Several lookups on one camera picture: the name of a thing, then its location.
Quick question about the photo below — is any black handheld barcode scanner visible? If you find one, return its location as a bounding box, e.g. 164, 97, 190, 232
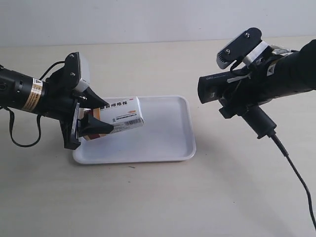
197, 72, 277, 139

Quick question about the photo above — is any white plastic tray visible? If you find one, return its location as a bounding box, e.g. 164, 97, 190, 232
72, 95, 196, 165

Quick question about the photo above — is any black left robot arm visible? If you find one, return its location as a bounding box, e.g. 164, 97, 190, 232
0, 65, 114, 150

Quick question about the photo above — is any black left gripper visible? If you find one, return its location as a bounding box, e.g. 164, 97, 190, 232
40, 69, 114, 150

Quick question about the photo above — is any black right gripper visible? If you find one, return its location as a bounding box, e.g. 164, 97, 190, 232
218, 66, 272, 119

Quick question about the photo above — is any black scanner cable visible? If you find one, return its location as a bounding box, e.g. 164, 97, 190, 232
270, 132, 316, 232

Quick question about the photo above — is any white medicine box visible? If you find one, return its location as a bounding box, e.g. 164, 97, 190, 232
80, 96, 144, 140

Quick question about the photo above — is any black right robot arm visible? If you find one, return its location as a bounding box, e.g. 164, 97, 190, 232
219, 39, 316, 119

